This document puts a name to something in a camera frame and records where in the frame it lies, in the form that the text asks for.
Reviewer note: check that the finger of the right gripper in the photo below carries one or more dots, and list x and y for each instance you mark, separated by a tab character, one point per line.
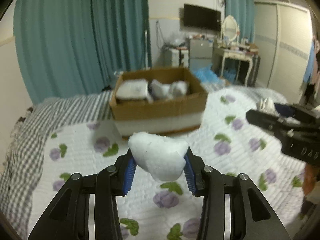
276	125
289	110

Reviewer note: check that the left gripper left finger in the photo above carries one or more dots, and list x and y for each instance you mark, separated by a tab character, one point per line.
67	215

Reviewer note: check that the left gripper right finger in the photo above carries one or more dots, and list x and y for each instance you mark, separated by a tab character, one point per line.
252	217

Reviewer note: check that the white foam piece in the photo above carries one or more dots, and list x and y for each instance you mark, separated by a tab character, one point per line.
160	156

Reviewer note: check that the cream cloth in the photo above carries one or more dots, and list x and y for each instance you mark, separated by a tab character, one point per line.
160	91

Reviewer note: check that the white socks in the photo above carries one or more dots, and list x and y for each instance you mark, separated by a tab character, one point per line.
178	88

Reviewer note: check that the dark striped suitcase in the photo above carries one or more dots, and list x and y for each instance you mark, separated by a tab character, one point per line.
254	71

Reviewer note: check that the white dressing table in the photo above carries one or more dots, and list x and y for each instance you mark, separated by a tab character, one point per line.
234	55

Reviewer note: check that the grey checked blanket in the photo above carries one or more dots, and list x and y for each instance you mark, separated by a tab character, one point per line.
24	159

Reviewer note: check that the white louvred wardrobe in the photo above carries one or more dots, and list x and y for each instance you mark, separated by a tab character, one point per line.
283	34

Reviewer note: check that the blue bubble wrap pile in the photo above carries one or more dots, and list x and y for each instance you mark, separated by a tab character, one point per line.
205	74

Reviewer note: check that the white oval vanity mirror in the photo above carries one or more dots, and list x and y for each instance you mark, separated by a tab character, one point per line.
230	29

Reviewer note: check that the grey mini fridge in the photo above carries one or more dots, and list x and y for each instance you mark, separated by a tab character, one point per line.
200	53

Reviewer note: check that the open cardboard box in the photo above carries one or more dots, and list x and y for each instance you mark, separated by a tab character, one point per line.
162	117

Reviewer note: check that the white suitcase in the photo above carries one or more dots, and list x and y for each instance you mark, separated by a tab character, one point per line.
175	58

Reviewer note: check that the green window curtain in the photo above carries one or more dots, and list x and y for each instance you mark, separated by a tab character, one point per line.
243	13

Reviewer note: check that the clear plastic bag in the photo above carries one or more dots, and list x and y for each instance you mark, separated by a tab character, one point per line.
176	39

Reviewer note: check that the white flat mop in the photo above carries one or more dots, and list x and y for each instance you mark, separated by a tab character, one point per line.
145	49

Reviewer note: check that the large green curtain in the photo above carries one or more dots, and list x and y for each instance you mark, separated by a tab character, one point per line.
71	47

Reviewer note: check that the black wall television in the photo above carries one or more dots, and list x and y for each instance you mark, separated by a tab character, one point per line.
201	17

